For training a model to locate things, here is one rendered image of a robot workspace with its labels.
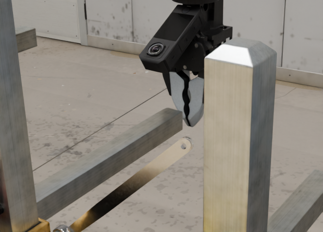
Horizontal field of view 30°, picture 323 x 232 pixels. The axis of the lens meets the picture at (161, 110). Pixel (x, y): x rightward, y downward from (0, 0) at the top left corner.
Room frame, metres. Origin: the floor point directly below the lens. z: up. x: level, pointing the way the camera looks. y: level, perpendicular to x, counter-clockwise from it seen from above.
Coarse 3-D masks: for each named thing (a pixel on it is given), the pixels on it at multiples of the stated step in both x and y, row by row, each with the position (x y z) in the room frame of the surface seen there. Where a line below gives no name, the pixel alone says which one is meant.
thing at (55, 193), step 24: (144, 120) 0.78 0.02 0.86; (168, 120) 0.78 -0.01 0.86; (120, 144) 0.71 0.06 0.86; (144, 144) 0.74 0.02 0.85; (72, 168) 0.65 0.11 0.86; (96, 168) 0.65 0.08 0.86; (120, 168) 0.69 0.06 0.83; (48, 192) 0.59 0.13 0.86; (72, 192) 0.62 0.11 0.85; (48, 216) 0.58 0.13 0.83
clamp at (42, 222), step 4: (40, 220) 0.52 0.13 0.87; (44, 220) 0.52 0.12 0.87; (36, 224) 0.51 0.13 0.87; (40, 224) 0.51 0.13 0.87; (44, 224) 0.51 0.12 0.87; (48, 224) 0.52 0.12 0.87; (32, 228) 0.51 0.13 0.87; (36, 228) 0.51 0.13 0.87; (40, 228) 0.51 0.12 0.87; (44, 228) 0.51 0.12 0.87; (48, 228) 0.52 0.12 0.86
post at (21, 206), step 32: (0, 0) 0.51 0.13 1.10; (0, 32) 0.50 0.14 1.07; (0, 64) 0.50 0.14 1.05; (0, 96) 0.50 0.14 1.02; (0, 128) 0.49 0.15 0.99; (0, 160) 0.49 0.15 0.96; (0, 192) 0.49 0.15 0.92; (32, 192) 0.51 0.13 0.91; (0, 224) 0.50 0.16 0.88; (32, 224) 0.51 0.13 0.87
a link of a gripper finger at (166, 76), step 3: (171, 69) 0.87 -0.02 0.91; (174, 69) 0.86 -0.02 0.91; (162, 75) 0.88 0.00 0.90; (165, 75) 0.87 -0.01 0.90; (168, 75) 0.87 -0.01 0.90; (165, 78) 0.87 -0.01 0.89; (168, 78) 0.87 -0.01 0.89; (165, 81) 0.87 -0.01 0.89; (168, 81) 0.87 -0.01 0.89; (168, 84) 0.87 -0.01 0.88; (168, 87) 0.87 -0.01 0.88; (168, 90) 0.87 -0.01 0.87
